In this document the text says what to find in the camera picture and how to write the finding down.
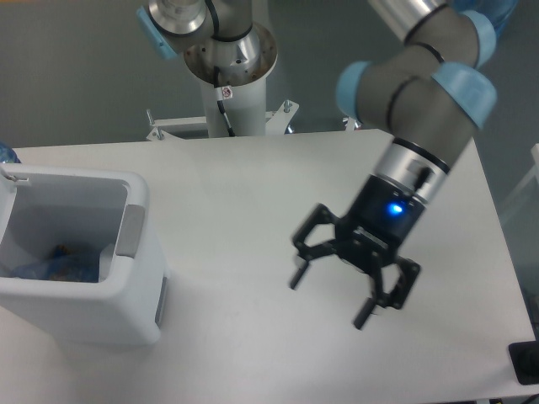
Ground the white trash can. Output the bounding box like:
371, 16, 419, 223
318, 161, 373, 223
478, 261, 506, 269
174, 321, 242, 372
1, 163, 169, 345

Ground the blue bottle at left edge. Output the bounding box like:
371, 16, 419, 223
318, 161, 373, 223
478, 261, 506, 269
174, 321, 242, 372
0, 141, 21, 163

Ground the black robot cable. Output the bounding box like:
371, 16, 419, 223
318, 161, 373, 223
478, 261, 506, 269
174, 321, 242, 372
212, 66, 237, 138

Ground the clear plastic water bottle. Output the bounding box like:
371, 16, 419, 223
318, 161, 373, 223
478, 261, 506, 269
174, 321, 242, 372
12, 252, 99, 283

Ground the white frame at right edge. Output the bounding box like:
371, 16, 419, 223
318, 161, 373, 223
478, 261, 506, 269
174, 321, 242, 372
499, 144, 538, 225

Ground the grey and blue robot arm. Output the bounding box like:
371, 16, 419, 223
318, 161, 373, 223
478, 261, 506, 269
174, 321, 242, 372
136, 1, 497, 327

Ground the blue snack packet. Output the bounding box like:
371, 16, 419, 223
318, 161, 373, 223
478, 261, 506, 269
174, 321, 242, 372
51, 244, 80, 259

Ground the black device at table edge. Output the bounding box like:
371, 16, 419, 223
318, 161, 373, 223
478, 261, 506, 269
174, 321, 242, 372
508, 341, 538, 385

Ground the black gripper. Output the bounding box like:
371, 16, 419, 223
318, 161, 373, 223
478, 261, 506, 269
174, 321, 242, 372
288, 173, 427, 331

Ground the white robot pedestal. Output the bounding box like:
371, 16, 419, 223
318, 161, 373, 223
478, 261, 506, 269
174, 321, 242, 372
147, 23, 300, 141

